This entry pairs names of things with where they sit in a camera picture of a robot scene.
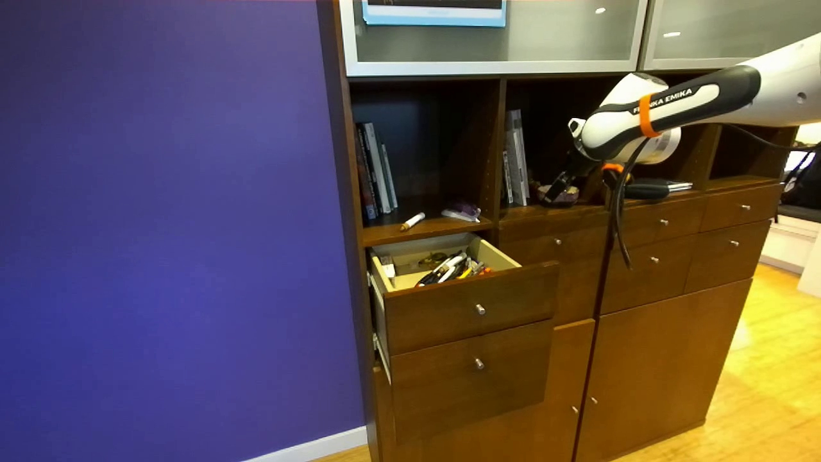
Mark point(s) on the pens and markers pile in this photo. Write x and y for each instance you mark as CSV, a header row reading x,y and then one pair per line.
x,y
455,268

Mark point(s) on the books on shelf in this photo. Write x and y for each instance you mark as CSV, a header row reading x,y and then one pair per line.
x,y
375,173
516,168

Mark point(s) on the frosted glass upper cabinet door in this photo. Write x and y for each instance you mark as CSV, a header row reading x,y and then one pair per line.
x,y
540,36

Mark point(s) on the open top left drawer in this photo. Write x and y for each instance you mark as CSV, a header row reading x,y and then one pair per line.
x,y
502,292

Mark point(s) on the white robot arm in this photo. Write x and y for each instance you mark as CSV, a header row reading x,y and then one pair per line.
x,y
777,87

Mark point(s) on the books on middle shelf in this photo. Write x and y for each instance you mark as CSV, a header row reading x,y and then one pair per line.
x,y
516,168

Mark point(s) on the closed lower left drawer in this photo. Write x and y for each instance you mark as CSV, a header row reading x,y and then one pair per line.
x,y
457,382

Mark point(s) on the brown wooden cabinet unit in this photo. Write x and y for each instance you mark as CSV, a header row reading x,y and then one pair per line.
x,y
655,246

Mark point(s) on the books on left shelf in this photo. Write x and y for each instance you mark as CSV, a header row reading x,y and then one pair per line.
x,y
375,173

